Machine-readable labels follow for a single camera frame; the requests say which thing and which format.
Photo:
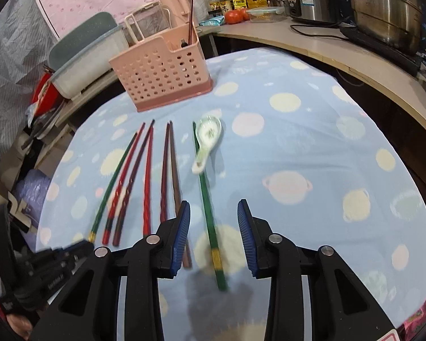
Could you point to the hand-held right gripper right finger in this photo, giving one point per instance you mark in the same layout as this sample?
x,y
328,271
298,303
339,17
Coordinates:
x,y
246,239

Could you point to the red plastic container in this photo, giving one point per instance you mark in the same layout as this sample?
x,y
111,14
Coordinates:
x,y
46,92

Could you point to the red chopstick with black end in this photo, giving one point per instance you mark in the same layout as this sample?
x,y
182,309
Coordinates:
x,y
122,184

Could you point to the grey patterned cloth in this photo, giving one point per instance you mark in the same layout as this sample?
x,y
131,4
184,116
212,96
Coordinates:
x,y
10,60

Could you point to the dark soy sauce bottle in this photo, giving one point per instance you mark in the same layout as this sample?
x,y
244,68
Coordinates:
x,y
225,5

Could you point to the red tomato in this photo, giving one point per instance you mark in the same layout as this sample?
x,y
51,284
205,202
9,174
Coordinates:
x,y
246,14
233,17

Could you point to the blue plastic dish bin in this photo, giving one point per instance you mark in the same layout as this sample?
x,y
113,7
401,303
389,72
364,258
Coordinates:
x,y
85,57

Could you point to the bright red chopstick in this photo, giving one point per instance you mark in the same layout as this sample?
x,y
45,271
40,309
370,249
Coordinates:
x,y
148,184

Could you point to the pink electric kettle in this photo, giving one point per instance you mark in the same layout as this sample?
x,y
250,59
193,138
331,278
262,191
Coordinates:
x,y
175,3

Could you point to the dark brown chopstick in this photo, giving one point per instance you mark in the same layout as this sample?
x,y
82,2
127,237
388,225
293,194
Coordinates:
x,y
133,181

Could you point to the white ceramic spoon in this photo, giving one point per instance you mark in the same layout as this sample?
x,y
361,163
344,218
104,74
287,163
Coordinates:
x,y
208,131

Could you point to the blue planet print blanket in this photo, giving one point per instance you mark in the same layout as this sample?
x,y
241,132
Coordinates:
x,y
305,149

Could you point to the green chopstick with gold band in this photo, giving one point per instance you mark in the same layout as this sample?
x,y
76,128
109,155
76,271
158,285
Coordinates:
x,y
206,202
112,186

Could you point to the clear food container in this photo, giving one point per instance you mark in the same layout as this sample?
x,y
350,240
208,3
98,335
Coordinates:
x,y
266,14

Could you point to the large steel stock pot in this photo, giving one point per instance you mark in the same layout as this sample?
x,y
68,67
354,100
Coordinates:
x,y
383,10

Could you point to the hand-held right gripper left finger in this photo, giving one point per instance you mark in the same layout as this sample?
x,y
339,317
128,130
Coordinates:
x,y
181,236

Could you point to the black induction cooker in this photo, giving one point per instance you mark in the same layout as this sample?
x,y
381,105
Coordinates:
x,y
394,55

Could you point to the thin brown chopstick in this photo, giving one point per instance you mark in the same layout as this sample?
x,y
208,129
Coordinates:
x,y
191,10

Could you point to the yellow seasoning packet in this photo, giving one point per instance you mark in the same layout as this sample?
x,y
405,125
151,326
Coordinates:
x,y
239,1

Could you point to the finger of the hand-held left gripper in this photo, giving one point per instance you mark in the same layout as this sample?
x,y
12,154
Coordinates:
x,y
64,255

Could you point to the pink perforated utensil basket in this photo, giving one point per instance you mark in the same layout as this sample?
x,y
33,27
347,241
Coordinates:
x,y
163,74

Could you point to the wet wipes pack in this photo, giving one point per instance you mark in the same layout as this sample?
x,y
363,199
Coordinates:
x,y
212,21

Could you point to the reddish brown chopstick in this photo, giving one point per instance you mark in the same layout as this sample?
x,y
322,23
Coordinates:
x,y
165,174

